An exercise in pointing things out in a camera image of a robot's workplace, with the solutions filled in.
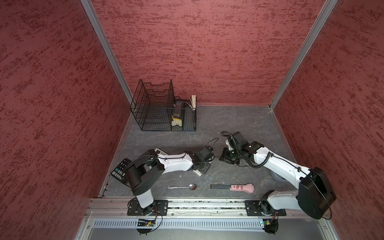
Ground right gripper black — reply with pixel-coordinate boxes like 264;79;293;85
218;146;243;165

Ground long white remote control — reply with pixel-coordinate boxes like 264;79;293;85
193;170;204;177

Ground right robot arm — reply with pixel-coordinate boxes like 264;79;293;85
219;131;337;220

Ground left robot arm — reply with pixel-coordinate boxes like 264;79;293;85
122;146;215;210

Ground small white AC remote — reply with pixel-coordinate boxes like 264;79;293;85
155;148;168;155

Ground metal spoon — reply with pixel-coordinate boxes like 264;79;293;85
168;184;197;191

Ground pink cat paw tool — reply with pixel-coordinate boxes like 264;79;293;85
210;184;255;194

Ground grey cup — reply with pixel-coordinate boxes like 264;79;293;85
270;171;288;182

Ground yellow black item in rack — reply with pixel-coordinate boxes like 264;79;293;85
171;101;186;128

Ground wooden sticks in rack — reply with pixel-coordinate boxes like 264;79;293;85
191;95;197;110

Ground black calculator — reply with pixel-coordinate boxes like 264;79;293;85
111;159;132;185

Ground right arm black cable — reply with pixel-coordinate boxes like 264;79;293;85
220;130;272;169

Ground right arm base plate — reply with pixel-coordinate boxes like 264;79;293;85
245;200;287;217

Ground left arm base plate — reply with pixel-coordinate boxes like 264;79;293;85
127;198;169;216

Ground black wire rack organizer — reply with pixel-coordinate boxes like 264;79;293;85
130;80;197;132

